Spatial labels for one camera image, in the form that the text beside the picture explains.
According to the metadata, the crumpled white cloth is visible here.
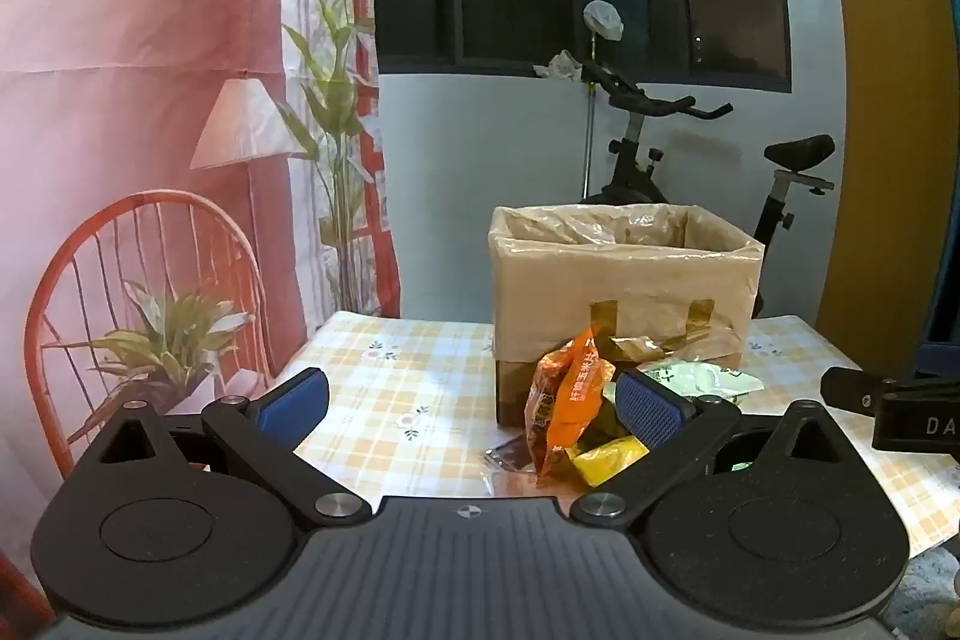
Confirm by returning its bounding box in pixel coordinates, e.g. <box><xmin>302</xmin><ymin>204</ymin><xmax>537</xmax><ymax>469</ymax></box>
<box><xmin>532</xmin><ymin>49</ymin><xmax>583</xmax><ymax>82</ymax></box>

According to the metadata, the checked floral tablecloth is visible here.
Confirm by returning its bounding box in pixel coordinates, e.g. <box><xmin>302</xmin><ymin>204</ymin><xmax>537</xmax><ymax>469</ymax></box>
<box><xmin>270</xmin><ymin>310</ymin><xmax>960</xmax><ymax>558</ymax></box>

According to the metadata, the orange snack packet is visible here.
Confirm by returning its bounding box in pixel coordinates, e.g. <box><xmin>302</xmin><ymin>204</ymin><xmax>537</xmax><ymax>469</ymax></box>
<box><xmin>525</xmin><ymin>326</ymin><xmax>617</xmax><ymax>487</ymax></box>

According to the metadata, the green and white snack packet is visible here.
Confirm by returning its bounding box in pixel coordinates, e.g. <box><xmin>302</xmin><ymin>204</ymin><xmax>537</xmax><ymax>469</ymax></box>
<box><xmin>645</xmin><ymin>361</ymin><xmax>764</xmax><ymax>405</ymax></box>

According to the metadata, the blue curtain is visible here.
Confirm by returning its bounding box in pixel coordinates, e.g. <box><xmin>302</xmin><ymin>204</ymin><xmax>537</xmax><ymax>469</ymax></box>
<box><xmin>911</xmin><ymin>0</ymin><xmax>960</xmax><ymax>380</ymax></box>

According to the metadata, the plastic-lined cardboard box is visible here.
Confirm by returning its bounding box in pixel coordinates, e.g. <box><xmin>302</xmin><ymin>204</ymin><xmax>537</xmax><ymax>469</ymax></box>
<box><xmin>489</xmin><ymin>203</ymin><xmax>766</xmax><ymax>427</ymax></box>

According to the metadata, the yellow snack packet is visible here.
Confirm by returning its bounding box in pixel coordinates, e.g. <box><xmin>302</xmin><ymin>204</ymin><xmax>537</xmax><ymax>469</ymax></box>
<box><xmin>566</xmin><ymin>434</ymin><xmax>650</xmax><ymax>487</ymax></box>

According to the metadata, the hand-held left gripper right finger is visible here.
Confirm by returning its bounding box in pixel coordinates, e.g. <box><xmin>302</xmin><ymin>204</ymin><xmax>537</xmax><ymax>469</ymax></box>
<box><xmin>571</xmin><ymin>371</ymin><xmax>863</xmax><ymax>531</ymax></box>

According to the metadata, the yellow wooden door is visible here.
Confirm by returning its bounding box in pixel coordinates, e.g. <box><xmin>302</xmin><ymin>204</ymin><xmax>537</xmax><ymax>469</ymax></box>
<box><xmin>814</xmin><ymin>0</ymin><xmax>947</xmax><ymax>378</ymax></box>

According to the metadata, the printed wall cloth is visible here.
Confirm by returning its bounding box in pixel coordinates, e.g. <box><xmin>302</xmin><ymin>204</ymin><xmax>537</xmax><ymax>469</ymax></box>
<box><xmin>0</xmin><ymin>0</ymin><xmax>403</xmax><ymax>521</ymax></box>

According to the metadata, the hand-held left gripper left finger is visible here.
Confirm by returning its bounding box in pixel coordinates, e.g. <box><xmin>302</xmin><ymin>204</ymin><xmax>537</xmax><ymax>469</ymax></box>
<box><xmin>82</xmin><ymin>368</ymin><xmax>372</xmax><ymax>531</ymax></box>

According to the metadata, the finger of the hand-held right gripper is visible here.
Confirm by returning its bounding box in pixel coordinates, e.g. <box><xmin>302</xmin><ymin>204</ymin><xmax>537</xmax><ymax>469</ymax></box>
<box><xmin>820</xmin><ymin>367</ymin><xmax>901</xmax><ymax>417</ymax></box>

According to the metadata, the clear plastic wrapper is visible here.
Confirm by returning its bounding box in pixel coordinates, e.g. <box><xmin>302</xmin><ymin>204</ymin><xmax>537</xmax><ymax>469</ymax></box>
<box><xmin>480</xmin><ymin>434</ymin><xmax>542</xmax><ymax>498</ymax></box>

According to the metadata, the black exercise bike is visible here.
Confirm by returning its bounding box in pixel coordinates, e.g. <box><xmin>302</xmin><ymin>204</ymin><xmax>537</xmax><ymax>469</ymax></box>
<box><xmin>579</xmin><ymin>59</ymin><xmax>837</xmax><ymax>319</ymax></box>

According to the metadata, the grey fluffy rug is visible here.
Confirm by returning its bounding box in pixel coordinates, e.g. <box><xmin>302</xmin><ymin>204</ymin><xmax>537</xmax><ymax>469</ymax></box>
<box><xmin>891</xmin><ymin>542</ymin><xmax>960</xmax><ymax>640</ymax></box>

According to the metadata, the metal pole with white bag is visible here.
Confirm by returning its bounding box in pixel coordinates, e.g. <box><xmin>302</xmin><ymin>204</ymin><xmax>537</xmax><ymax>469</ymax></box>
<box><xmin>581</xmin><ymin>0</ymin><xmax>625</xmax><ymax>199</ymax></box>

